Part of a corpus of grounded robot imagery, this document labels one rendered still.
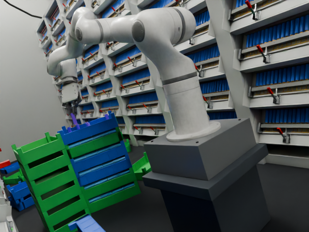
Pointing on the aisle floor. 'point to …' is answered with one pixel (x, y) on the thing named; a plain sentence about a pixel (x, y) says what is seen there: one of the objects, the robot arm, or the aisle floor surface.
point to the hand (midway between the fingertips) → (72, 111)
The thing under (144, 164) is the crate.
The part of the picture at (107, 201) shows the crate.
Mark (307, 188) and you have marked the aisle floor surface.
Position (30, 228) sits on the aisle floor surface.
